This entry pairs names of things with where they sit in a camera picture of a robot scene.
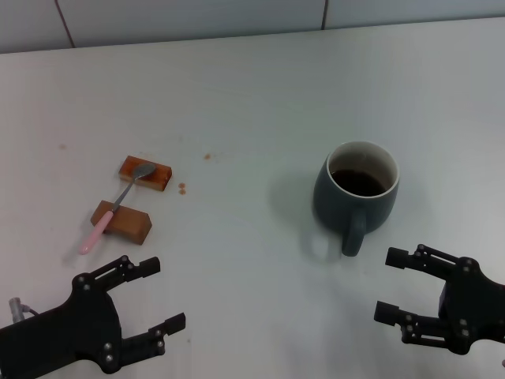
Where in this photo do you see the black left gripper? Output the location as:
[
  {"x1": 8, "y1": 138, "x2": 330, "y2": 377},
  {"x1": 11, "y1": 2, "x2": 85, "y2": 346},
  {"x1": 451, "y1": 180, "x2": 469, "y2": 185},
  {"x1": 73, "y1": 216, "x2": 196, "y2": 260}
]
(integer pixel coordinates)
[{"x1": 0, "y1": 254, "x2": 187, "y2": 379}]

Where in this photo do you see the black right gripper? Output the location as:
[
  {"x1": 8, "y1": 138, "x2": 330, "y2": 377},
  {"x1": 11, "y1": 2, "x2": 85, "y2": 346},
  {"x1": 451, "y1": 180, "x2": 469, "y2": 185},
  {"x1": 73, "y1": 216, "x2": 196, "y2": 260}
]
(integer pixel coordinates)
[{"x1": 373, "y1": 243, "x2": 505, "y2": 355}]

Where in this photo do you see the pink handled metal spoon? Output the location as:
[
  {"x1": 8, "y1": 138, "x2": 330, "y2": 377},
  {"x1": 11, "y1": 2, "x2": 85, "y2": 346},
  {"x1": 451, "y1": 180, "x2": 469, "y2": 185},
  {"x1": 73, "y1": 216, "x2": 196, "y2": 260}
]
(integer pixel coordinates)
[{"x1": 77, "y1": 163, "x2": 157, "y2": 255}]

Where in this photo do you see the dark grey ceramic cup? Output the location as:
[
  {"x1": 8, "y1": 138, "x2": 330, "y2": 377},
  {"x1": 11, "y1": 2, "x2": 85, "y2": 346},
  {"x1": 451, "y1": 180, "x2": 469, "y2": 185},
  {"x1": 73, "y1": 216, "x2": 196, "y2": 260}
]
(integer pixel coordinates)
[{"x1": 312, "y1": 140, "x2": 400, "y2": 257}]

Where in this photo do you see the plain brown wooden block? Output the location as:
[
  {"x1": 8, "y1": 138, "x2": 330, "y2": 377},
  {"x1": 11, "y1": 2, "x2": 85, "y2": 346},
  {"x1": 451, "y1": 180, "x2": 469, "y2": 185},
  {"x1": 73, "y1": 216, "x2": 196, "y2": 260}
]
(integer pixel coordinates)
[{"x1": 90, "y1": 200, "x2": 153, "y2": 246}]

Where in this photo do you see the stained wooden block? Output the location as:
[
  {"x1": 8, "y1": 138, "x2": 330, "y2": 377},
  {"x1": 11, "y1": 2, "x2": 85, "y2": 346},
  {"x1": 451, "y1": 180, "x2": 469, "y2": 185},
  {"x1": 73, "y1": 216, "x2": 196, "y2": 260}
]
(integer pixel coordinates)
[{"x1": 118, "y1": 156, "x2": 174, "y2": 193}]

